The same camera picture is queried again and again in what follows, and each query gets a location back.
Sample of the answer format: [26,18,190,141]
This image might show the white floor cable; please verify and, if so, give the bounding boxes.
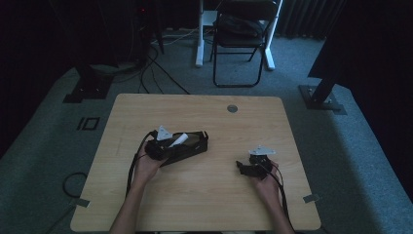
[150,27,200,47]

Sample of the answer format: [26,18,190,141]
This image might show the right hand-held gripper cable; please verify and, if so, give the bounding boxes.
[258,163,296,234]

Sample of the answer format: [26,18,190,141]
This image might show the black folding chair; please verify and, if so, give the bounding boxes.
[211,0,282,89]

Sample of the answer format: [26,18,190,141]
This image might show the person's left hand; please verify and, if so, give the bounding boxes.
[131,150,169,189]

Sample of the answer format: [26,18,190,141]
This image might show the dark pleated curtain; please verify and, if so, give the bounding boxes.
[276,0,346,41]

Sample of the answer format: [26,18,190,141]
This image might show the black pencil case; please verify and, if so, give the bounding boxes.
[158,130,209,168]

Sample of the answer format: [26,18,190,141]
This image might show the black bag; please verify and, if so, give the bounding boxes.
[216,14,265,39]

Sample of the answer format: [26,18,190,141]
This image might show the grey tape strip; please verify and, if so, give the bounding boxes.
[69,198,91,209]
[302,193,322,205]

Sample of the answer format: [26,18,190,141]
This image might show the black stand with square base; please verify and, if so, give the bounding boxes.
[62,62,115,104]

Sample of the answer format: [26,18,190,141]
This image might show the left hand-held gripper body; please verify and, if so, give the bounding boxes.
[144,125,174,162]

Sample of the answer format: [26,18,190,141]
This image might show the left hand-held gripper cable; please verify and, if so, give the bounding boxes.
[125,130,159,198]

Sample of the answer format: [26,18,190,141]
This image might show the black slanted stand with base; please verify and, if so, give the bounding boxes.
[298,38,348,116]

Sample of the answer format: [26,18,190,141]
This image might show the dark equipment rack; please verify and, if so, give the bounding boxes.
[89,0,165,76]

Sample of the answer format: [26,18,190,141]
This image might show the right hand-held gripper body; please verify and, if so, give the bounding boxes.
[247,144,277,181]

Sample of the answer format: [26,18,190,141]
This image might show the black floor tape mark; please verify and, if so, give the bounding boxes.
[76,116,101,132]

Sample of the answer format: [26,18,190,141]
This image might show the black floor cables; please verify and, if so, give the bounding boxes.
[137,45,191,96]

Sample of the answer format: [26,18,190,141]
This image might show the white desk frame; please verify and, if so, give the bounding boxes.
[195,0,284,71]

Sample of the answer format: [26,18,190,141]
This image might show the person's right hand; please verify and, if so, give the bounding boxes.
[251,160,282,205]

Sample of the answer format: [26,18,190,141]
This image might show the hand-held gripper cable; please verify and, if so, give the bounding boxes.
[125,130,159,198]
[258,163,296,234]

